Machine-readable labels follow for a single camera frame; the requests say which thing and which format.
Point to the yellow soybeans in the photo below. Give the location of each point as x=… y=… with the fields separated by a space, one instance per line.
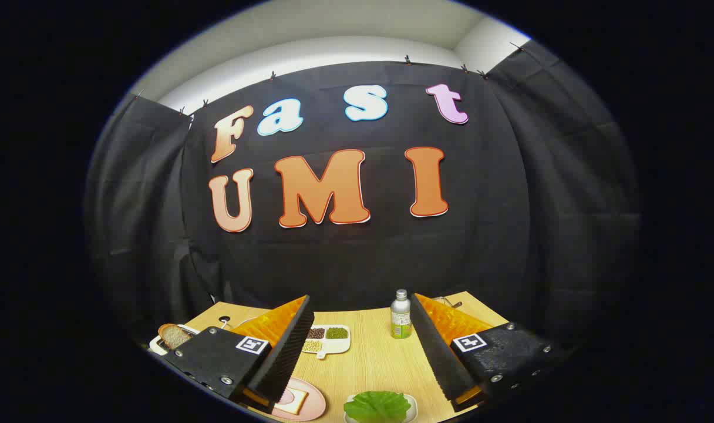
x=312 y=345

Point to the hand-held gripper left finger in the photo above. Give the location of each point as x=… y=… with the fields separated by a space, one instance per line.
x=286 y=352

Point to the green mung beans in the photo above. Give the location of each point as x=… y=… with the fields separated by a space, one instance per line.
x=336 y=333

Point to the white divided dish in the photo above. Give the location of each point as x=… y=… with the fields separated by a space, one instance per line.
x=336 y=348

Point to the brown-crust bread slice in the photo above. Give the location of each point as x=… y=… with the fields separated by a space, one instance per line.
x=174 y=335

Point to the square white toast slice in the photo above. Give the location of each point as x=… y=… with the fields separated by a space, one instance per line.
x=293 y=402

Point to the silver bottle green label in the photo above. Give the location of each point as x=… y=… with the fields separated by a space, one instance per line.
x=401 y=320

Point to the pink round plate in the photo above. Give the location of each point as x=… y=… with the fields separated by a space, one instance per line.
x=317 y=405

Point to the green lettuce leaf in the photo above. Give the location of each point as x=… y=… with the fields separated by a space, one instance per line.
x=377 y=406

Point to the dark red beans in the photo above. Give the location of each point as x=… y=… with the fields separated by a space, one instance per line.
x=316 y=333

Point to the cream white toaster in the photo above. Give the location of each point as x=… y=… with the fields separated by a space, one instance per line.
x=155 y=345

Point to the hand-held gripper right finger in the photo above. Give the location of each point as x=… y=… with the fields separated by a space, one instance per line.
x=436 y=352

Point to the white square plate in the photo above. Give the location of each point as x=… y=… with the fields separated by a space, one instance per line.
x=414 y=405

